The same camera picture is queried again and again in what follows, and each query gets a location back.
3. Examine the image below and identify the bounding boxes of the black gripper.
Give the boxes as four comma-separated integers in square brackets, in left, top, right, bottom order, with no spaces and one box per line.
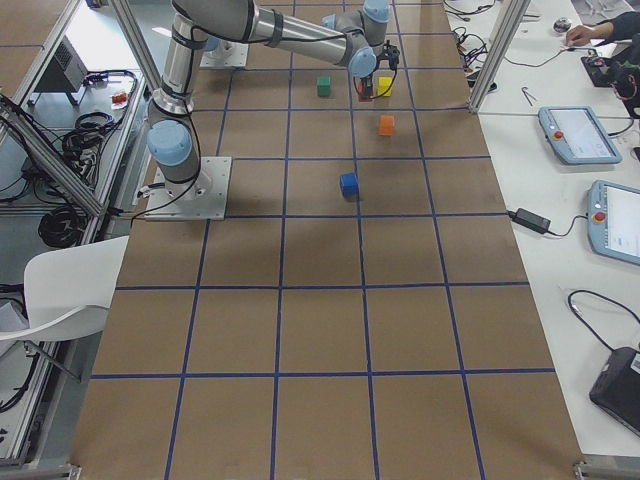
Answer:
[357,75,375,95]

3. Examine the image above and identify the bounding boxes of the red wooden block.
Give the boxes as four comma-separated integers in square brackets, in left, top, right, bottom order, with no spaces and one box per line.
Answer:
[357,83,374,102]

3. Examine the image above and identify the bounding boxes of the green wooden block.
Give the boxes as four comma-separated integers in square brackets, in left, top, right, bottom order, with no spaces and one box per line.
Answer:
[316,76,332,98]

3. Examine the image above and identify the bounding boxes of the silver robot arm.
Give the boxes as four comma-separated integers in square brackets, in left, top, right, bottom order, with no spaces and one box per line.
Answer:
[147,1,399,201]

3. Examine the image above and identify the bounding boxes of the yellow wooden block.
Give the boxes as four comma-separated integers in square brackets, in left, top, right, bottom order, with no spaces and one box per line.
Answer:
[376,76,395,98]

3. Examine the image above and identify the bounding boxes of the orange wooden block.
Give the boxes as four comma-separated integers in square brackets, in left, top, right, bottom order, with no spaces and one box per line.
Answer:
[378,115,396,137]

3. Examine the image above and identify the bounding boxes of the blue wooden block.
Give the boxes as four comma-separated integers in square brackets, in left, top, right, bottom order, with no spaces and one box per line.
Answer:
[339,172,359,200]

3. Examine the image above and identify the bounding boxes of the person's hand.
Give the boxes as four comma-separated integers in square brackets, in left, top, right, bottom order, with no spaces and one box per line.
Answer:
[565,25,598,47]

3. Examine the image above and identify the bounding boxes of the black power adapter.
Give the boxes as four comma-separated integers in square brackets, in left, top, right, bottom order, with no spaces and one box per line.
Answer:
[508,208,551,234]

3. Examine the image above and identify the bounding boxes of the upper blue teach pendant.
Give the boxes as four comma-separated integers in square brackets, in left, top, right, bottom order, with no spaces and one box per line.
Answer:
[537,106,622,165]

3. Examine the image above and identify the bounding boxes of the blue teach pendant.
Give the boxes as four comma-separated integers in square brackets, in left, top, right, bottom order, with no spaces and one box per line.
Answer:
[537,106,622,165]
[587,180,639,265]

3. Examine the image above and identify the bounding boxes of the lower blue teach pendant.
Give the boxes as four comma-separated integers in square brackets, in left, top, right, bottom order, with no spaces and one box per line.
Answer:
[587,180,639,265]

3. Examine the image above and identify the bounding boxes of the grey control box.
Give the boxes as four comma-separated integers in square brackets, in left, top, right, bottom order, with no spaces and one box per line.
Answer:
[34,36,88,106]

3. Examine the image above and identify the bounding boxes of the white plastic chair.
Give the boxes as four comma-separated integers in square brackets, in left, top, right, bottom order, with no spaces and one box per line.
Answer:
[1,236,129,342]

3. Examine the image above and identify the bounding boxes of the black laptop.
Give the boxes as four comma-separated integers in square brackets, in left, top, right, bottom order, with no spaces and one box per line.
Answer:
[589,347,639,435]

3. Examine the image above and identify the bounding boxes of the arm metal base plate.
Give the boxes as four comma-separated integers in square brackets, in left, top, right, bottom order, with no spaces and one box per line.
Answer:
[200,37,249,69]
[143,156,232,221]

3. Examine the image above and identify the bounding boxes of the aluminium frame post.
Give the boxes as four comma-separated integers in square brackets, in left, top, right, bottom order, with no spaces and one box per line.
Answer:
[468,0,530,113]

